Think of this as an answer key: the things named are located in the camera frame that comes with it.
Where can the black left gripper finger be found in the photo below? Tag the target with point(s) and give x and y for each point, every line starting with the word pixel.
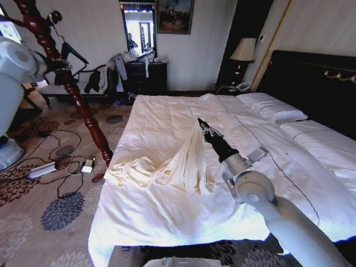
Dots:
pixel 65 51
pixel 81 57

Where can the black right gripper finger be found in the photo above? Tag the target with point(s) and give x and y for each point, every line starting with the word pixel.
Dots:
pixel 202 124
pixel 215 133

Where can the cream fabric garment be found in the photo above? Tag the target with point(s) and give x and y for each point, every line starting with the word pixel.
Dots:
pixel 180 164

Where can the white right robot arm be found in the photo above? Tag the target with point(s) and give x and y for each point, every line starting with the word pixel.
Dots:
pixel 289 222

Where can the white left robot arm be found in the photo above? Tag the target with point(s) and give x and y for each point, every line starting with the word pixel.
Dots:
pixel 12 64

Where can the black clothes heap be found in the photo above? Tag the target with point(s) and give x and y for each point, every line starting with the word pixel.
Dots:
pixel 94 80

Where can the grey white clothes pile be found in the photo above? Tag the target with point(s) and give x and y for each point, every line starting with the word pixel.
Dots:
pixel 121 65

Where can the white bed duvet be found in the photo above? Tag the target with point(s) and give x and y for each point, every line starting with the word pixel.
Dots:
pixel 172 219

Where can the dark chair with white seat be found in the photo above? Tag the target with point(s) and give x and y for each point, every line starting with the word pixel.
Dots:
pixel 62 88

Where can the dark nightstand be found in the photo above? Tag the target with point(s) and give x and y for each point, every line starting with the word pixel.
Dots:
pixel 226 89

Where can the dark red wooden coat stand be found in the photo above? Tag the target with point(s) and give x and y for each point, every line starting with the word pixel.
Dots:
pixel 83 111

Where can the white desk telephone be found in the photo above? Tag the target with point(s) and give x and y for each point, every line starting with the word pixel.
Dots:
pixel 243 86

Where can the white pillow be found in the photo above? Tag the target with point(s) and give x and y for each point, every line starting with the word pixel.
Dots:
pixel 328 144
pixel 271 107

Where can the dark wooden dresser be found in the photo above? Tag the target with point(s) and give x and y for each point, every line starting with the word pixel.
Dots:
pixel 147 79

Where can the cream shade table lamp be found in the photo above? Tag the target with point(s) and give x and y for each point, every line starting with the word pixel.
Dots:
pixel 244 50

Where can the framed dark painting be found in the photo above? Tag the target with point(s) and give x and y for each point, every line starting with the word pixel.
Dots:
pixel 174 16

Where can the white power strip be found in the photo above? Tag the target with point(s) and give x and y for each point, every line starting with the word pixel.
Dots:
pixel 86 166

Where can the dark wooden headboard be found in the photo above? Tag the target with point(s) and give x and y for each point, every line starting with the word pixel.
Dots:
pixel 306 83

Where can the silver power adapter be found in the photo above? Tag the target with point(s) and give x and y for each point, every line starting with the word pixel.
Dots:
pixel 42 170

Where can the white robot front shell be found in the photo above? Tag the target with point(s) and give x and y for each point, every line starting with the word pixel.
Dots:
pixel 180 262

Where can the wall mirror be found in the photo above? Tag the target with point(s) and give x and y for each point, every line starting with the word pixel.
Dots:
pixel 139 27

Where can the gold wall trim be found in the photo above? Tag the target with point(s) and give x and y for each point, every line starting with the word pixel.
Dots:
pixel 271 41

